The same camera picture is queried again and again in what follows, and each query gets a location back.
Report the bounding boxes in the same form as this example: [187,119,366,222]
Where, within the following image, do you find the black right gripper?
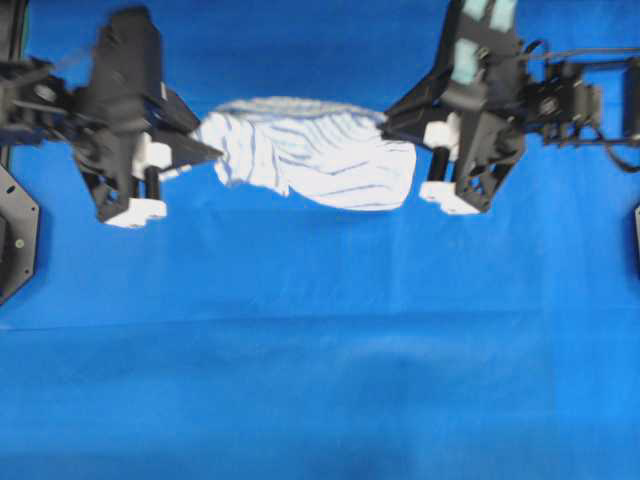
[379,49,601,215]

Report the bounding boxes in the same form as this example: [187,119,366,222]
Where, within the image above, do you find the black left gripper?
[34,79,223,229]

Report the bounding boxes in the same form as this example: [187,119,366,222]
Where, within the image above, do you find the white blue-striped towel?
[191,96,417,211]

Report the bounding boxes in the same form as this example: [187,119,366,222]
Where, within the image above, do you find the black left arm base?
[1,166,40,304]

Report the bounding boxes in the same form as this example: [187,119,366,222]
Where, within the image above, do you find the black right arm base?
[633,205,640,277]

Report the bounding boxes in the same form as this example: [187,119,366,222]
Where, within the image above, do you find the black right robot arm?
[379,48,639,215]

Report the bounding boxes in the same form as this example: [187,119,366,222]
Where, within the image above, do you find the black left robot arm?
[1,58,223,228]

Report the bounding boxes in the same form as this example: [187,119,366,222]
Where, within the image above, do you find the blue table cloth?
[0,0,640,480]

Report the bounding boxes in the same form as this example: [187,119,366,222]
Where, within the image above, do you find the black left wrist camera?
[82,5,164,132]

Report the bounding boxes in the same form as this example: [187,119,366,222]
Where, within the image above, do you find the black taped right wrist camera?
[434,1,524,111]

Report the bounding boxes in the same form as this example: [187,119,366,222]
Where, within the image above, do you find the black frame rail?
[0,0,29,62]

